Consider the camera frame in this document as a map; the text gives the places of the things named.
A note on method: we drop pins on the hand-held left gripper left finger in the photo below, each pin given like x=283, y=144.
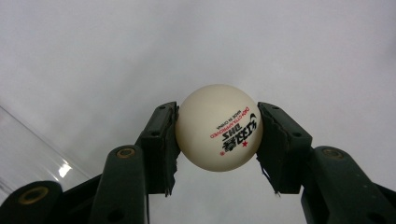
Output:
x=155, y=146

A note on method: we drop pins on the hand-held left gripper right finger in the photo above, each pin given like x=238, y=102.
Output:
x=289, y=146

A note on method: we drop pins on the white ping pong ball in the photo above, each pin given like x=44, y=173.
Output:
x=214, y=124

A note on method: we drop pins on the clear plastic tray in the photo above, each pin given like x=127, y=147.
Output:
x=25, y=149

